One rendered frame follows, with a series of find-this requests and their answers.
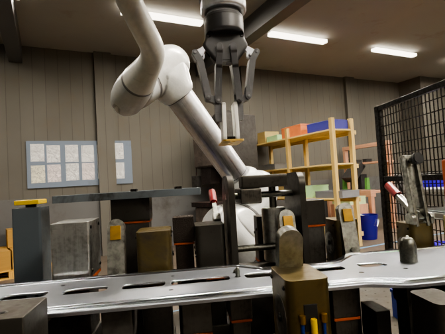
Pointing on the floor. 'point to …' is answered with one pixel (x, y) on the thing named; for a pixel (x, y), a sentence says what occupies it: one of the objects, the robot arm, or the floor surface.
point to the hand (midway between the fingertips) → (229, 122)
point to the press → (250, 152)
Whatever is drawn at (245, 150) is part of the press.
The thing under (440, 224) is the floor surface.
